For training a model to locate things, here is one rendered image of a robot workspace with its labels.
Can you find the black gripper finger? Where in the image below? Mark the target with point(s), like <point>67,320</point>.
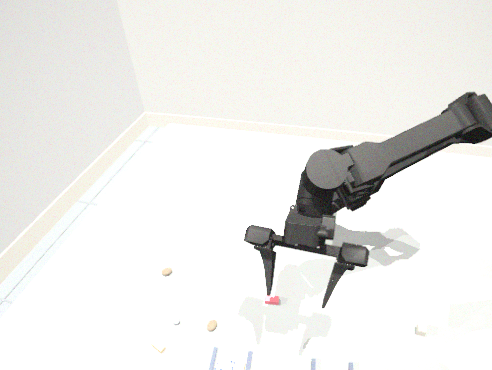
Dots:
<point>336,274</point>
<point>269,260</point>

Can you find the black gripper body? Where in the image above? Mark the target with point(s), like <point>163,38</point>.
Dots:
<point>349,253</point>

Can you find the pink block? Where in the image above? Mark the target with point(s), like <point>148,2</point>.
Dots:
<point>272,300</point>

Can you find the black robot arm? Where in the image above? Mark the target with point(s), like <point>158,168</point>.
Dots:
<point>346,176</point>

